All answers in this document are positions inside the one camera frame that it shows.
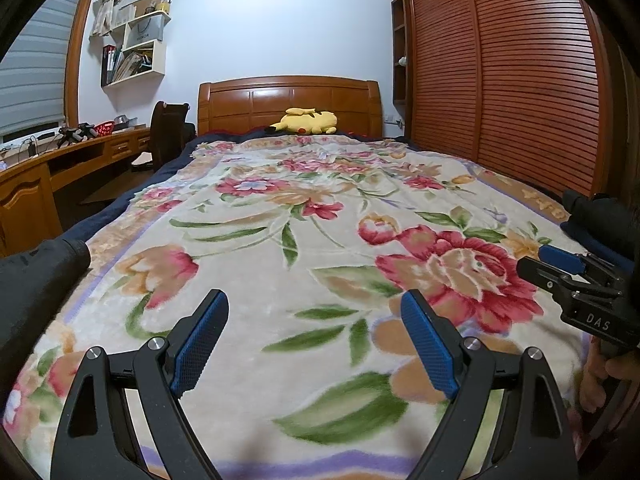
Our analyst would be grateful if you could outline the black double-breasted coat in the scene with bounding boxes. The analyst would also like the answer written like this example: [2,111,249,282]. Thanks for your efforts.
[562,190,639,266]

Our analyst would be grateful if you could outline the person's right hand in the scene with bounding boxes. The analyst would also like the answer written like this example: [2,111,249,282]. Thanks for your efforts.
[577,336,640,413]

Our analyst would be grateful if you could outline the folded navy blue garment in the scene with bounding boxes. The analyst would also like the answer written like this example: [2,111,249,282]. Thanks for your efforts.
[561,221,636,275]

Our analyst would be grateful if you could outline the folded dark grey garment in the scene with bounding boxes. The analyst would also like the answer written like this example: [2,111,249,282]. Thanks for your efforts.
[1,238,91,403]

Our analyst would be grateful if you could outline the louvered wooden wardrobe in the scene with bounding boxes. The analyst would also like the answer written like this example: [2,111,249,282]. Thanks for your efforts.
[392,0,629,195]

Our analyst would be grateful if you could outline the wooden desk with cabinets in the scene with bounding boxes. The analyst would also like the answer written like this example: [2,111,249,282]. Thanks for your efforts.
[0,127,150,257]

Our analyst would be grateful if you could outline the floral bed blanket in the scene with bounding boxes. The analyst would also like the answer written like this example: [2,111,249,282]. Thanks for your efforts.
[1,136,585,479]

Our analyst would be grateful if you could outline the red basket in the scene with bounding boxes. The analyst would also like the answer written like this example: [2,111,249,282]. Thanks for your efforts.
[93,120,115,136]

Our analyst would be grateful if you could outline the yellow Pikachu plush toy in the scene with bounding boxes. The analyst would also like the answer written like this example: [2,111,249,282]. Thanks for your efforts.
[266,107,337,134]

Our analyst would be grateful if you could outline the dark brown desk chair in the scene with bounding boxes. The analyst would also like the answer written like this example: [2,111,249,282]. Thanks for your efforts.
[131,101,195,171]

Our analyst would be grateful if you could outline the wooden bed headboard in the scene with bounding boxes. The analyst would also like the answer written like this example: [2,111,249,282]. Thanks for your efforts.
[196,75,383,140]

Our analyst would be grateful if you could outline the grey window roller blind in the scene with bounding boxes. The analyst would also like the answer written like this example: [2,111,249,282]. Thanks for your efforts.
[0,0,80,142]

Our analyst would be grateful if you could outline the white wall shelf unit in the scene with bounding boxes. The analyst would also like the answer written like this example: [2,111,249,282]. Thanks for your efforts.
[93,0,171,89]

